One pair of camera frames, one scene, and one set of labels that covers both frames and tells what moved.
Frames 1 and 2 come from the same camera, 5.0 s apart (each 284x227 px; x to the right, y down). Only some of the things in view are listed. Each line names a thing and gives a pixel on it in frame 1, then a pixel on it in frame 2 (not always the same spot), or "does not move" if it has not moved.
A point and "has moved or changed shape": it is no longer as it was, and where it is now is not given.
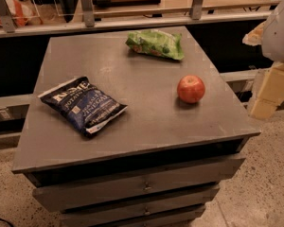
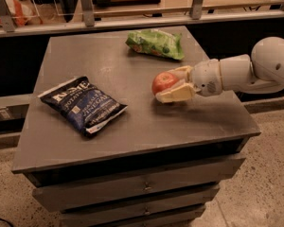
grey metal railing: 87,18 does not move
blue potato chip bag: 84,106 does not move
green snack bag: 156,43 does not move
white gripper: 279,37 -> 205,78
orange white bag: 22,10 does not move
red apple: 190,89 has moved or changed shape
